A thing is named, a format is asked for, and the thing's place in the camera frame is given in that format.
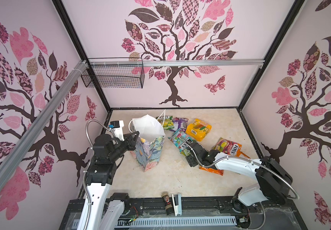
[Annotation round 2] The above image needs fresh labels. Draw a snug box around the green yellow candy bag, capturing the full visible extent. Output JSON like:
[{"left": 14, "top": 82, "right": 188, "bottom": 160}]
[{"left": 156, "top": 115, "right": 175, "bottom": 130}]

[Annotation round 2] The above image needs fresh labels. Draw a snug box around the metal flexible conduit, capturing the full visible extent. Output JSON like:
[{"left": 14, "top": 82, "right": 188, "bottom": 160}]
[
  {"left": 179, "top": 137, "right": 300, "bottom": 201},
  {"left": 80, "top": 119, "right": 111, "bottom": 230}
]

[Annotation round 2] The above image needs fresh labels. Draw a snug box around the right metal flexible conduit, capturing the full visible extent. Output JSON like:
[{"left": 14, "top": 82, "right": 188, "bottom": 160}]
[{"left": 179, "top": 137, "right": 300, "bottom": 201}]

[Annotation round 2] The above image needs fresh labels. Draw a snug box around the floral paper bag white inside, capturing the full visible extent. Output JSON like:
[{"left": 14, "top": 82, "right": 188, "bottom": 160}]
[{"left": 128, "top": 111, "right": 165, "bottom": 172}]

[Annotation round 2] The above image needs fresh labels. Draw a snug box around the orange corn chips bag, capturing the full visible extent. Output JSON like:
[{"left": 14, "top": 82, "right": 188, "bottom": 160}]
[{"left": 199, "top": 166, "right": 224, "bottom": 176}]

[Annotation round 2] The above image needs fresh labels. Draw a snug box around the green Fox's spring tea bag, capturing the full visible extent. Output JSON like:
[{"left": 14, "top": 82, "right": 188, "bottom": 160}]
[{"left": 169, "top": 128, "right": 195, "bottom": 157}]

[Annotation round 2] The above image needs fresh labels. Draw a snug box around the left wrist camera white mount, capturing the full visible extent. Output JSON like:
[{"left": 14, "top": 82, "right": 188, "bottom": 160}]
[{"left": 109, "top": 120, "right": 124, "bottom": 141}]

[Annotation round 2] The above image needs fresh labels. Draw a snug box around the yellow snack pack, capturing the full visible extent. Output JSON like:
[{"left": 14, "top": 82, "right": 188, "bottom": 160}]
[{"left": 186, "top": 118, "right": 212, "bottom": 141}]

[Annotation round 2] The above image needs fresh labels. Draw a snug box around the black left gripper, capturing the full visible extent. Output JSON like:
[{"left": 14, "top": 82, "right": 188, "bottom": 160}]
[{"left": 109, "top": 131, "right": 139, "bottom": 162}]

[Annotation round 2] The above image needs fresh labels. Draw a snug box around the white slotted cable duct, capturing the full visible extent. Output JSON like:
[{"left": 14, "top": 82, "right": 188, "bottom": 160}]
[{"left": 73, "top": 216, "right": 238, "bottom": 230}]

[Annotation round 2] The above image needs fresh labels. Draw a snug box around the aluminium rail left wall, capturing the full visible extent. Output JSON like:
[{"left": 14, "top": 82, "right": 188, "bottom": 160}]
[{"left": 0, "top": 60, "right": 88, "bottom": 191}]

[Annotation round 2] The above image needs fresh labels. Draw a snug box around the small dark spice jar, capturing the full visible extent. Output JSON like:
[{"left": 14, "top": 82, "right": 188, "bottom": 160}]
[{"left": 161, "top": 192, "right": 174, "bottom": 216}]

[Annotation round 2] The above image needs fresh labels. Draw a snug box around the aluminium rail wall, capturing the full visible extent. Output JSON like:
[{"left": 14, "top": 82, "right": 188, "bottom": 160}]
[
  {"left": 0, "top": 60, "right": 88, "bottom": 191},
  {"left": 89, "top": 59, "right": 265, "bottom": 67}
]

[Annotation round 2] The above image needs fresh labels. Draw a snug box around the left metal flexible conduit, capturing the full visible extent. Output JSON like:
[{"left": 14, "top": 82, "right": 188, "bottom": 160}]
[{"left": 80, "top": 119, "right": 111, "bottom": 230}]

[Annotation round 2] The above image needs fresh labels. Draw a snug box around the Fox's fruits oval candy bag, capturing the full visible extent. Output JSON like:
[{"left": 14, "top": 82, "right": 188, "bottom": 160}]
[{"left": 212, "top": 138, "right": 250, "bottom": 159}]

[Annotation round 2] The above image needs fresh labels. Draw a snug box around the black wire basket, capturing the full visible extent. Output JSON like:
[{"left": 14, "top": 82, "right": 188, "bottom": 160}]
[{"left": 81, "top": 57, "right": 145, "bottom": 89}]

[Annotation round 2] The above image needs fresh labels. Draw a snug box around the purple candy bag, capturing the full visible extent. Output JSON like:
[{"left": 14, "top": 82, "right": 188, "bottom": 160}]
[{"left": 171, "top": 117, "right": 188, "bottom": 132}]

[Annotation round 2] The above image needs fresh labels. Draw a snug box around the aluminium rail back wall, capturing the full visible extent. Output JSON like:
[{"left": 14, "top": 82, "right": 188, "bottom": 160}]
[{"left": 89, "top": 59, "right": 265, "bottom": 67}]

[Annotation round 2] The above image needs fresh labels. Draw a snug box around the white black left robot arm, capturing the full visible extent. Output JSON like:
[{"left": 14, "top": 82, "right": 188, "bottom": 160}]
[{"left": 77, "top": 131, "right": 140, "bottom": 230}]

